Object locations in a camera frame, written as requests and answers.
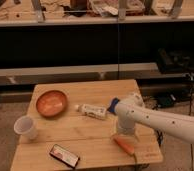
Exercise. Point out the metal shelf rack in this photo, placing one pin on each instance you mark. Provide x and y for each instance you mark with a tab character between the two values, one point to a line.
43	41

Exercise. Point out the blue sponge block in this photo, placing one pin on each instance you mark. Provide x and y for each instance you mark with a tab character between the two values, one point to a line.
112	106

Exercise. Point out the black rectangular box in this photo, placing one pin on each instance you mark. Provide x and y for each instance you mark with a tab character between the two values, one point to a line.
65	156

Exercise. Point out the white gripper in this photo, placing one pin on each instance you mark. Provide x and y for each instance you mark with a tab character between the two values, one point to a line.
126	134

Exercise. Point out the orange wooden bowl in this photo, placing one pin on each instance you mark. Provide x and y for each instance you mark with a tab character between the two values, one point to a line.
51	103

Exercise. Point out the white tube bottle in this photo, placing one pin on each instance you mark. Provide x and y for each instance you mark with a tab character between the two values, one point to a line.
92	111

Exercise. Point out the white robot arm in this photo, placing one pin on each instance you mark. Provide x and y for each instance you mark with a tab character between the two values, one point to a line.
131	110

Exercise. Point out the wooden table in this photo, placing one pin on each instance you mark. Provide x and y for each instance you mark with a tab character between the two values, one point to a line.
86	137

